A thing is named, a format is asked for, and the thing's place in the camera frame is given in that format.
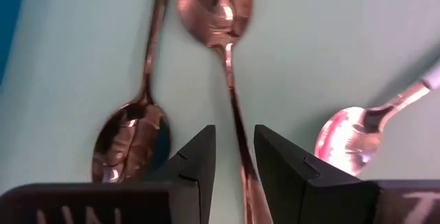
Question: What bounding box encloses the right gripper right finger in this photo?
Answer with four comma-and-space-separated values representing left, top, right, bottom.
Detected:
253, 124, 380, 224

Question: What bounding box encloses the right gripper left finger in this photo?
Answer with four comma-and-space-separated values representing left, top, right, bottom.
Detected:
144, 124, 217, 224

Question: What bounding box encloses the light blue handled spoon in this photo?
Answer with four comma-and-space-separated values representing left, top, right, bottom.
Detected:
313, 58, 440, 178

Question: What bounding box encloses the dark metal spoon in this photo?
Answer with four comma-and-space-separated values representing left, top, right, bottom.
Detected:
91, 0, 173, 184
173, 0, 275, 224

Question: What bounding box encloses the green table mat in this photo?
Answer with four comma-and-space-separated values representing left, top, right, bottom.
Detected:
0, 0, 440, 224

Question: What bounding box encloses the blue plastic bin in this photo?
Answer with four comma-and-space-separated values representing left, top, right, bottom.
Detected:
0, 0, 30, 85

